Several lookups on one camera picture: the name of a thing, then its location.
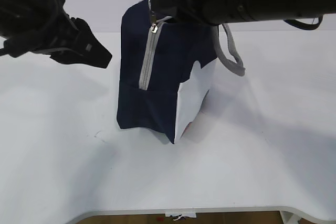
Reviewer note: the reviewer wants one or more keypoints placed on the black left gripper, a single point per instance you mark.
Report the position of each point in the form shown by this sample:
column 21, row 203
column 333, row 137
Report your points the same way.
column 43, row 27

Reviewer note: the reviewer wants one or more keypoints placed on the navy blue lunch bag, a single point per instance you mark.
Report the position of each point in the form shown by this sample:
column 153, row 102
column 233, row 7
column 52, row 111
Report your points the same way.
column 167, row 69

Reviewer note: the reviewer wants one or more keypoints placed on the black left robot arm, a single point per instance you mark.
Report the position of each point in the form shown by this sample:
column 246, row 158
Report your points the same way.
column 43, row 27

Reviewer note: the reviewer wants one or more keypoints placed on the white tape under table edge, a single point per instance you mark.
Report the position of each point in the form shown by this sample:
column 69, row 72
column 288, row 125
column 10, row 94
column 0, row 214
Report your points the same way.
column 176, row 216

